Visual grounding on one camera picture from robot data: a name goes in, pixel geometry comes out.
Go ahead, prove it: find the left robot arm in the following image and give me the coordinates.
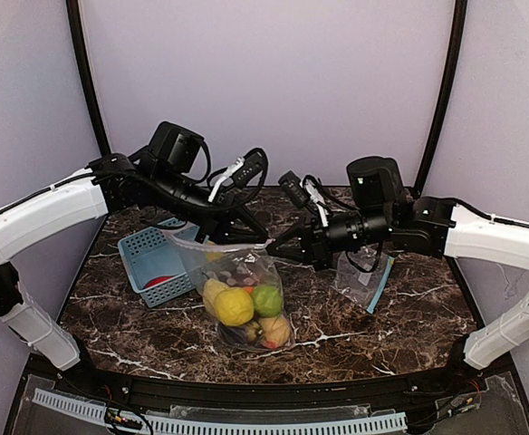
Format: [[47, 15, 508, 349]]
[[0, 121, 269, 372]]

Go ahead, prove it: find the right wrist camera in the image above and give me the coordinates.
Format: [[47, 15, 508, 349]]
[[278, 170, 332, 227]]

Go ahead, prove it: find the right black frame post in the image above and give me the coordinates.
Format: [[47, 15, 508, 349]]
[[411, 0, 468, 198]]

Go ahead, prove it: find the blue plastic basket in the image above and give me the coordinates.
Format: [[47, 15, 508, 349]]
[[117, 217, 198, 308]]

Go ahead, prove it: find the small blue zip bag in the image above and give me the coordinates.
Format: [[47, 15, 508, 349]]
[[332, 253, 394, 314]]

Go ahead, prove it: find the black frame post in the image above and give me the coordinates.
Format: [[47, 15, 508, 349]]
[[65, 0, 111, 156], [411, 0, 468, 198]]

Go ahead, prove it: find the left black frame post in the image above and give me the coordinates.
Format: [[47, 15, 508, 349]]
[[65, 0, 111, 156]]

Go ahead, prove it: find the white cable duct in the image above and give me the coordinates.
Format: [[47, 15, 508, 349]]
[[32, 388, 408, 434]]

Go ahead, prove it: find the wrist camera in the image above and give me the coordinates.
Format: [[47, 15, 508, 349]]
[[207, 148, 268, 203], [278, 170, 332, 227]]

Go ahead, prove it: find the purple eggplant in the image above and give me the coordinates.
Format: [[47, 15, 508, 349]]
[[217, 323, 250, 348]]

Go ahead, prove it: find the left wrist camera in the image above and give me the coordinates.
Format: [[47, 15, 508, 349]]
[[207, 148, 268, 203]]

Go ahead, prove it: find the large pink zip bag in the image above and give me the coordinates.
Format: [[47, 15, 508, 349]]
[[163, 225, 293, 353]]

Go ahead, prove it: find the red chili pepper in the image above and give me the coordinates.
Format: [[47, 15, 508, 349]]
[[144, 275, 172, 289]]

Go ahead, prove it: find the yellow lemon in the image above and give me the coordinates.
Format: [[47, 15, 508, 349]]
[[215, 287, 255, 326]]

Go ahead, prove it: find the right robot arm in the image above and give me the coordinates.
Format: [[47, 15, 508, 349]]
[[266, 156, 529, 371]]

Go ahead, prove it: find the green apple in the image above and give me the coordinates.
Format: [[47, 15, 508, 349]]
[[251, 285, 284, 317]]

